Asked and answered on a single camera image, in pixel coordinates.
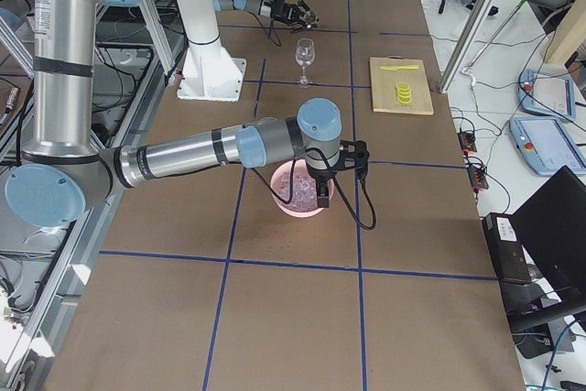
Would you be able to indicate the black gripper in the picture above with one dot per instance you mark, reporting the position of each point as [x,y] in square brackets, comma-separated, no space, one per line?
[321,176]
[279,8]

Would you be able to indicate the steel double jigger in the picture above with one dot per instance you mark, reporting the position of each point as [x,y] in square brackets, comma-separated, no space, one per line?
[311,20]

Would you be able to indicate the pile of clear ice cubes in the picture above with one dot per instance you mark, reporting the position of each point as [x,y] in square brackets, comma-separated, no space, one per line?
[301,197]

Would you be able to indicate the clear wine glass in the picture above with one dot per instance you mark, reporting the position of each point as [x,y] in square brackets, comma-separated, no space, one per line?
[305,56]

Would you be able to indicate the pink plastic bowl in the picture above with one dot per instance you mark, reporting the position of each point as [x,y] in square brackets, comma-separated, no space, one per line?
[300,168]

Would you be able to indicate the yellow-green plastic knife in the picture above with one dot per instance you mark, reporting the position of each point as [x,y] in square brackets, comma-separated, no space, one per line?
[412,67]

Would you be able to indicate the bamboo cutting board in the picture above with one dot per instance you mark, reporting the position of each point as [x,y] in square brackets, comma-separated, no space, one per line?
[383,87]

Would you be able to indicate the lemon slice leftmost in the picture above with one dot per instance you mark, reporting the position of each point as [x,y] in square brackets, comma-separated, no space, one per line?
[403,86]

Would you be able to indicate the lemon slice rightmost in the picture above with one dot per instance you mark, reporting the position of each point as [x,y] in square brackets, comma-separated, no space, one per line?
[404,100]

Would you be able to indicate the black monitor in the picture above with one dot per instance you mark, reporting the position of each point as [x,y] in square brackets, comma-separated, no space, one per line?
[550,225]

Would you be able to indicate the blue teach pendant near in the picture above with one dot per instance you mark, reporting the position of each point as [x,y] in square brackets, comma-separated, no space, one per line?
[546,145]

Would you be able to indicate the blue teach pendant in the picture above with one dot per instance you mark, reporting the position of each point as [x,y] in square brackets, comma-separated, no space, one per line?
[548,94]
[546,145]

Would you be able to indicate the blue teach pendant far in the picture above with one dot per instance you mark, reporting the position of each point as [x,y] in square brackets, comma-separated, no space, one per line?
[548,94]

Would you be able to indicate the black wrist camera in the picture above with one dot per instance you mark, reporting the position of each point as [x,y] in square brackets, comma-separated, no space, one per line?
[354,156]

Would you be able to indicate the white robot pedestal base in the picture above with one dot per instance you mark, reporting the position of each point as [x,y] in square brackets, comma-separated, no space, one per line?
[209,73]

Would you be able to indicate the aluminium frame post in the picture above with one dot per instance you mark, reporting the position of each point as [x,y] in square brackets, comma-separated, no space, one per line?
[468,35]

